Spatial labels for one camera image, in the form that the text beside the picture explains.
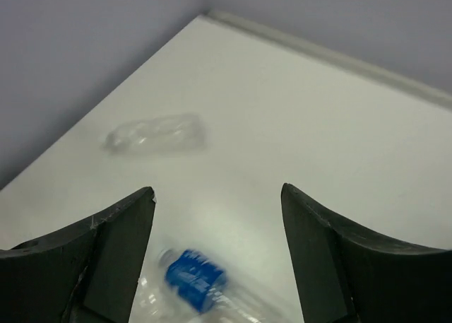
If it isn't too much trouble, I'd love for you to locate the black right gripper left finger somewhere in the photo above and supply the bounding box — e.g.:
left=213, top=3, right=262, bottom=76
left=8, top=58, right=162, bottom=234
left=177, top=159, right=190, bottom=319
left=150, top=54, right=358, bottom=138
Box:
left=1, top=187, right=155, bottom=322

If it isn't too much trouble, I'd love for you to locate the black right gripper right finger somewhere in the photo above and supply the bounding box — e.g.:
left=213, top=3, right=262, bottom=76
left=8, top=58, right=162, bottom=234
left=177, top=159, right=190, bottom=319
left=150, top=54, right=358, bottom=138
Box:
left=280, top=184, right=451, bottom=322

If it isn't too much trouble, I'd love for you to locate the blue label water bottle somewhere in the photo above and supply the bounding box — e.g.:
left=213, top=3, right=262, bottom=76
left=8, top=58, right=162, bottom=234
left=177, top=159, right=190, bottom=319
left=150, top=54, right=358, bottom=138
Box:
left=133, top=247, right=304, bottom=323

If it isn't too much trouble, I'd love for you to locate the clear capless bottle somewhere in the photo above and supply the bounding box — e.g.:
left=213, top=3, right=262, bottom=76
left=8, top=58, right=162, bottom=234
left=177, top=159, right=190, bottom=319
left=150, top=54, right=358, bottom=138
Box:
left=100, top=113, right=208, bottom=156

